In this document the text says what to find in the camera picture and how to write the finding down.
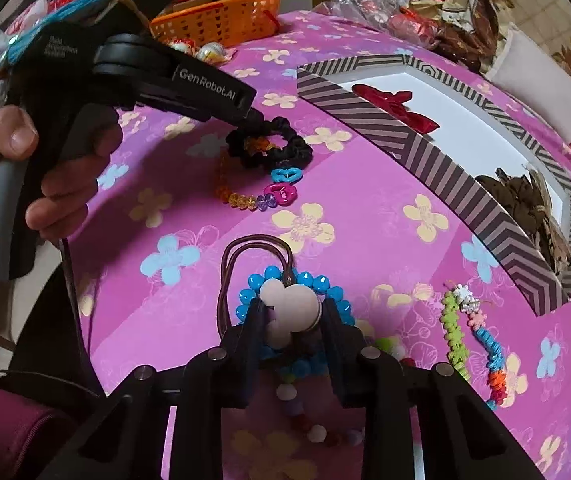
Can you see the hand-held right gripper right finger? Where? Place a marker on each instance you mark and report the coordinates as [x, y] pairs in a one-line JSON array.
[[333, 345]]

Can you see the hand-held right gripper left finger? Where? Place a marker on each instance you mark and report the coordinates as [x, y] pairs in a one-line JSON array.
[[253, 340]]

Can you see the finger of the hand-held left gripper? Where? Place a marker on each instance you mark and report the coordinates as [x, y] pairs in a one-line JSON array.
[[253, 121]]

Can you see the black scrunchie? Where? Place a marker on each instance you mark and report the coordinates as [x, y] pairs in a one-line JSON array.
[[295, 152]]

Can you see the striped cardboard box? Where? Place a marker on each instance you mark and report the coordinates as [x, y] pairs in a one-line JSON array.
[[440, 185]]

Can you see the person's left hand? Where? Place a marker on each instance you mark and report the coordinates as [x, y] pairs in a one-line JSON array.
[[10, 132]]

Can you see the colourful clutter pile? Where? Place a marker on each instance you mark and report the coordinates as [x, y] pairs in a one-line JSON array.
[[65, 10]]

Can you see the orange plastic basket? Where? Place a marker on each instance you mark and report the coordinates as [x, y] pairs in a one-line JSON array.
[[225, 22]]

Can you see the pink floral bed sheet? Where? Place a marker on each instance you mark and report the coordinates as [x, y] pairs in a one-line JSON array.
[[390, 260]]

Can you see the clear plastic bag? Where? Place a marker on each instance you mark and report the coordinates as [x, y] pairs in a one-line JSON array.
[[360, 2]]

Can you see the red hair bow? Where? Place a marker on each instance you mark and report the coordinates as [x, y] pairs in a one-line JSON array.
[[415, 120]]

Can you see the red foil bundle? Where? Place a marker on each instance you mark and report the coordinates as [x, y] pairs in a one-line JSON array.
[[413, 30]]

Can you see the brown patterned cloth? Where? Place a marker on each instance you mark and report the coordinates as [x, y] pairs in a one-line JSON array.
[[460, 35]]

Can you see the leopard print hair bow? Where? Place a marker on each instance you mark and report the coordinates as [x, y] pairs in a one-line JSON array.
[[515, 200]]

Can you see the maroon jacket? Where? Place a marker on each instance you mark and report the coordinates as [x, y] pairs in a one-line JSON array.
[[5, 435]]

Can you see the white pillow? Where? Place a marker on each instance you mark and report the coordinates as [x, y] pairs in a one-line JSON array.
[[540, 80]]

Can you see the beige floral blanket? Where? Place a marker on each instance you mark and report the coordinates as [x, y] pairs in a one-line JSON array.
[[565, 35]]

